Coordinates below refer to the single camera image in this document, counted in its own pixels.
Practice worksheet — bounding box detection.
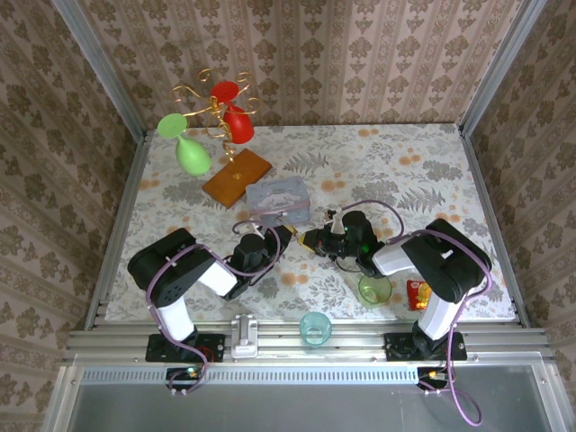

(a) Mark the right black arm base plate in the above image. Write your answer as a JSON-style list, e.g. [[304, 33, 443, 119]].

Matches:
[[383, 331, 469, 363]]

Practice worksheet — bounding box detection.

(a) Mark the teal translucent plastic cup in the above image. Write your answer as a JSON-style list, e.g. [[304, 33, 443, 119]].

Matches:
[[299, 311, 334, 349]]

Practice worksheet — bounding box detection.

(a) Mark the red yellow snack packet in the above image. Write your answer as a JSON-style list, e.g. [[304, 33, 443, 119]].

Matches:
[[405, 278, 437, 313]]

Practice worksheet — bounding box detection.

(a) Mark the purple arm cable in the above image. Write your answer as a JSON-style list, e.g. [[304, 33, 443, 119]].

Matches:
[[340, 199, 493, 427], [145, 218, 283, 396]]

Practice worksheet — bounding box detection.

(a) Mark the aluminium corner post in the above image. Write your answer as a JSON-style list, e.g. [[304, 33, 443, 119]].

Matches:
[[50, 0, 149, 141], [457, 0, 549, 137]]

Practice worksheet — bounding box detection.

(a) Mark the aluminium side rail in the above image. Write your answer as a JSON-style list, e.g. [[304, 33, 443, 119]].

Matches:
[[457, 124, 533, 329], [82, 129, 155, 330]]

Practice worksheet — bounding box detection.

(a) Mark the green translucent plastic cup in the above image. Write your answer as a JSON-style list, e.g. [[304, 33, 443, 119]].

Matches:
[[358, 273, 394, 310]]

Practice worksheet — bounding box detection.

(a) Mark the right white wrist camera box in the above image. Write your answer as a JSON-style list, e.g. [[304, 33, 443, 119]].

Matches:
[[322, 208, 345, 234]]

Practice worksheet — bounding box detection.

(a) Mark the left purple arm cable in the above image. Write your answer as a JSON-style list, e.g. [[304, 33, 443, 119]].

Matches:
[[145, 218, 283, 396]]

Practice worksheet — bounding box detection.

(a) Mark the aluminium front rail frame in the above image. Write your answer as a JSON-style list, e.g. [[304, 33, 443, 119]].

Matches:
[[62, 313, 554, 364]]

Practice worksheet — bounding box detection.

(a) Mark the small black circuit board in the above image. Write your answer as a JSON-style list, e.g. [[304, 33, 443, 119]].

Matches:
[[416, 365, 456, 391], [165, 365, 207, 392]]

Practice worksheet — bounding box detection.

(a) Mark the grey metal tray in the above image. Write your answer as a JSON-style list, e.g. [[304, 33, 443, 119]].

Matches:
[[41, 363, 564, 432]]

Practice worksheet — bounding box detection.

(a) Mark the grey slotted cable duct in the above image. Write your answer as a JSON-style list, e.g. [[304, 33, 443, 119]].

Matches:
[[77, 364, 419, 386]]

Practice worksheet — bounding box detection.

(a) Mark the green plastic wine glass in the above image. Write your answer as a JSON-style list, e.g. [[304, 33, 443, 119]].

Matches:
[[157, 112, 212, 177]]

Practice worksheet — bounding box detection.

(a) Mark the gold wire rack wooden base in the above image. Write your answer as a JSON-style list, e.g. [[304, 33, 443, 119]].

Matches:
[[170, 68, 275, 210]]

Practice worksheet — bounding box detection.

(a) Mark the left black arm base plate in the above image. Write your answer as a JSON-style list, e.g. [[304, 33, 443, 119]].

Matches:
[[144, 332, 227, 364]]

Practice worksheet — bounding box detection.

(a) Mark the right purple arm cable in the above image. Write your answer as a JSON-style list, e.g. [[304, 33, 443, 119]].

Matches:
[[340, 199, 493, 427]]

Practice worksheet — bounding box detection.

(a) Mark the red plastic wine glass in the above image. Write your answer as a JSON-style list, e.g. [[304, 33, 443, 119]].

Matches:
[[210, 81, 256, 146]]

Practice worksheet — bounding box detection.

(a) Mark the white toggle clamp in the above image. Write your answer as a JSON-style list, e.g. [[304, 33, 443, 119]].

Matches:
[[229, 314, 260, 360]]

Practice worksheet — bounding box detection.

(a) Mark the blue cartoon tin box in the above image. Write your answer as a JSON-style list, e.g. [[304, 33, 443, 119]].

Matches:
[[244, 176, 312, 227]]

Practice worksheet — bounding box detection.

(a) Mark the floral fern tablecloth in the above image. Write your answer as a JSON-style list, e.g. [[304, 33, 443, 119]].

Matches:
[[103, 123, 517, 323]]

